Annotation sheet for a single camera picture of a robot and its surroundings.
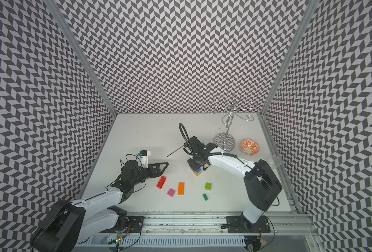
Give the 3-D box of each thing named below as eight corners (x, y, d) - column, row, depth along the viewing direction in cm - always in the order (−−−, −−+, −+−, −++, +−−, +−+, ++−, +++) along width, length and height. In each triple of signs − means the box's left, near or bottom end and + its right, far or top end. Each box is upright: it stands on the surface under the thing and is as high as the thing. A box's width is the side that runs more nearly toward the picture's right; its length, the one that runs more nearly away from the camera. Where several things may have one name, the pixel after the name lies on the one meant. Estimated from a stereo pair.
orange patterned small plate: (242, 155, 97) (244, 152, 94) (239, 143, 103) (241, 139, 100) (258, 155, 97) (261, 152, 94) (255, 143, 103) (257, 139, 100)
